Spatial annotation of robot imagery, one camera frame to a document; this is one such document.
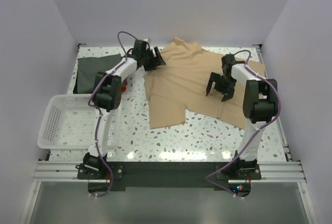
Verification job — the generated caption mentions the folded grey t-shirt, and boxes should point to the folded grey t-shirt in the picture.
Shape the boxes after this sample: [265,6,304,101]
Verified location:
[73,54,122,94]

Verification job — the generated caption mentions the folded red t-shirt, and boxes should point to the folded red t-shirt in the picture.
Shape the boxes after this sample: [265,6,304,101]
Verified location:
[121,80,128,92]

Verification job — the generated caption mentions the beige t-shirt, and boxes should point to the beige t-shirt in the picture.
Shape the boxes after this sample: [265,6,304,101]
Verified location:
[144,36,267,131]

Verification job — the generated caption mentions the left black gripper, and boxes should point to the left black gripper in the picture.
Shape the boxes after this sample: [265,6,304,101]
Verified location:
[142,47,165,72]

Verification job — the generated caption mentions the aluminium frame rail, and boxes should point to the aluminium frame rail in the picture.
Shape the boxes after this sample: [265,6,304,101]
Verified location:
[21,161,310,223]

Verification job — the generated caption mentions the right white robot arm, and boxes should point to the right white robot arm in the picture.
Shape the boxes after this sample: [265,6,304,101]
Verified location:
[206,54,280,179]

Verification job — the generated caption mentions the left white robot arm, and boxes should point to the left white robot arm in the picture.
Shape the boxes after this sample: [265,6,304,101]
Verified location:
[76,39,166,179]

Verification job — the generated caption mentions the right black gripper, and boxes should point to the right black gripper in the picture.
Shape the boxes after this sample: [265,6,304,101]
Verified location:
[206,72,236,102]

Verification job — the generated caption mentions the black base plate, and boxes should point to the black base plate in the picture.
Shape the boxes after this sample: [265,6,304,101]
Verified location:
[76,161,262,196]

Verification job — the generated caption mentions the white plastic basket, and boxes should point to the white plastic basket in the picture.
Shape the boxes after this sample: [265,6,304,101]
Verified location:
[37,94,121,153]

